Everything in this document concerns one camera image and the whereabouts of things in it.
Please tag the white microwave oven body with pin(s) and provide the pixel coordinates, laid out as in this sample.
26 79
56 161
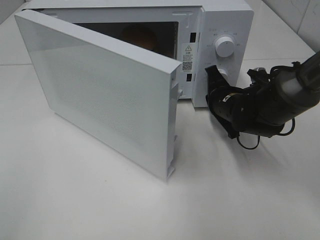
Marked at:
192 26

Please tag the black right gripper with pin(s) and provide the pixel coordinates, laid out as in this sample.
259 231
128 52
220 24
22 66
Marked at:
226 103

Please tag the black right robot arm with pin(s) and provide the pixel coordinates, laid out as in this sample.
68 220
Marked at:
271 100

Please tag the white microwave door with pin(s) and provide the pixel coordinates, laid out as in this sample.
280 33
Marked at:
122 94

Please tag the white microwave knob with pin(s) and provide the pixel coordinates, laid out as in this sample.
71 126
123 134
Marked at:
224 73
224 46

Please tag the burger with lettuce and cheese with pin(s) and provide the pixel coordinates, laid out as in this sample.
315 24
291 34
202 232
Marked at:
140 36

